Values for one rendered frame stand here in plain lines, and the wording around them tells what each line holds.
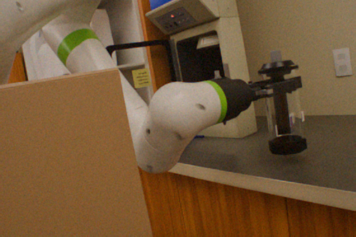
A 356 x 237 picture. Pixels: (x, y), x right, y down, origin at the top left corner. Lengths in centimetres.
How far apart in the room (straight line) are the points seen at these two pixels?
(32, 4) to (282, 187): 64
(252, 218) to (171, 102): 49
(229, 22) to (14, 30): 90
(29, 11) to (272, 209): 71
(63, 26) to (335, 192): 74
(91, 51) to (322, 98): 105
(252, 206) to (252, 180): 10
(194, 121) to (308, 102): 102
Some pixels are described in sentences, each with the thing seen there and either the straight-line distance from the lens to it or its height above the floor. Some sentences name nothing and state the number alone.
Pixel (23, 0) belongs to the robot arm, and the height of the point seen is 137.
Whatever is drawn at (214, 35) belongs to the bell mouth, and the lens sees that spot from 126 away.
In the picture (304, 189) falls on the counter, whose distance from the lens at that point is 73.
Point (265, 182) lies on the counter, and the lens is 78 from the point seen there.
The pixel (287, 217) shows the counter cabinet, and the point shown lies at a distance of 83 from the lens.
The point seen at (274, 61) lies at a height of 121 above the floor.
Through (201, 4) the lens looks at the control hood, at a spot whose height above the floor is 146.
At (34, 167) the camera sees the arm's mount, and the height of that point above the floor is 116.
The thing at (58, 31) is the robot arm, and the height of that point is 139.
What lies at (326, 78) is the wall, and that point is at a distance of 144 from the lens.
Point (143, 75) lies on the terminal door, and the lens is 130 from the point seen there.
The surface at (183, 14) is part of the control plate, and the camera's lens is 122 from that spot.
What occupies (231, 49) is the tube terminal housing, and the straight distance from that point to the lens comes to 119.
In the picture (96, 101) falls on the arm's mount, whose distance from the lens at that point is 32.
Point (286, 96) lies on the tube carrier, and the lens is 79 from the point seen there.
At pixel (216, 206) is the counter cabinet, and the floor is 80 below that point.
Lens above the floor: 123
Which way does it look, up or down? 4 degrees down
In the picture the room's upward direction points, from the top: 10 degrees counter-clockwise
